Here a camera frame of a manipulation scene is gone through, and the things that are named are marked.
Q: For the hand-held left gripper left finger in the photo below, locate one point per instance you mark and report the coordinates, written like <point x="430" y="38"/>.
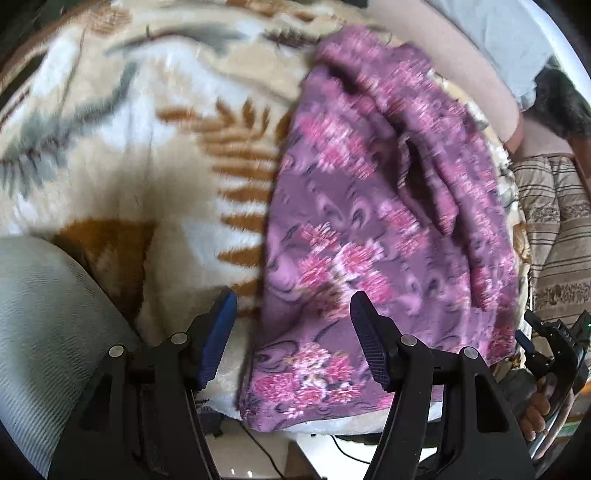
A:
<point x="216" y="341"/>

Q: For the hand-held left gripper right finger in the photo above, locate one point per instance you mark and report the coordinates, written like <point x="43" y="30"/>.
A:
<point x="369" y="344"/>

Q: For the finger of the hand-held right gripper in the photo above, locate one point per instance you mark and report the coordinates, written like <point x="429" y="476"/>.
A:
<point x="538" y="341"/>

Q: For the purple floral garment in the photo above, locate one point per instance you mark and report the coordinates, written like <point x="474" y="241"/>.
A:
<point x="369" y="207"/>

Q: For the person's right hand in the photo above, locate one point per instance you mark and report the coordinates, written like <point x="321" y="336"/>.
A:
<point x="535" y="413"/>

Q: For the beige striped bed sheet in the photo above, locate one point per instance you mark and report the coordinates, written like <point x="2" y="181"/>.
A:
<point x="551" y="230"/>

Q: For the person's grey ribbed pants leg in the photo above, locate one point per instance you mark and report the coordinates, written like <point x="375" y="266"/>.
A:
<point x="41" y="332"/>

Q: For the leaf print fleece blanket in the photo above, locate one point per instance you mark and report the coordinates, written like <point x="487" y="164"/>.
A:
<point x="152" y="138"/>

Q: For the dark furry cloth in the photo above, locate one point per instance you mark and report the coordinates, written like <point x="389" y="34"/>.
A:
<point x="563" y="101"/>

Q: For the beige pillow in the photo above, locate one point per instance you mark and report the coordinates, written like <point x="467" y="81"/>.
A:
<point x="443" y="64"/>

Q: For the light blue cloth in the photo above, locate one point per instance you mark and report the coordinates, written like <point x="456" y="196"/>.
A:
<point x="498" y="41"/>

